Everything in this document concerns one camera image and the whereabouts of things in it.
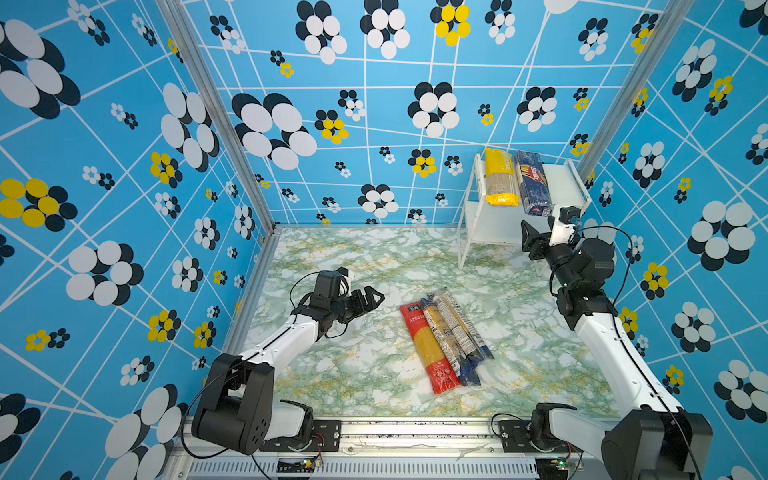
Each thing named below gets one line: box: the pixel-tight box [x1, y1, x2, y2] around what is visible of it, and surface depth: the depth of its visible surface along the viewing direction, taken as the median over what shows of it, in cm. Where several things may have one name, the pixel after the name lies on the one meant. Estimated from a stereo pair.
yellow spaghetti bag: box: [485, 147, 520, 207], surface depth 84 cm
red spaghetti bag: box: [400, 302, 461, 396], surface depth 87 cm
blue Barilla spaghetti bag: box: [514, 150, 554, 217], surface depth 82 cm
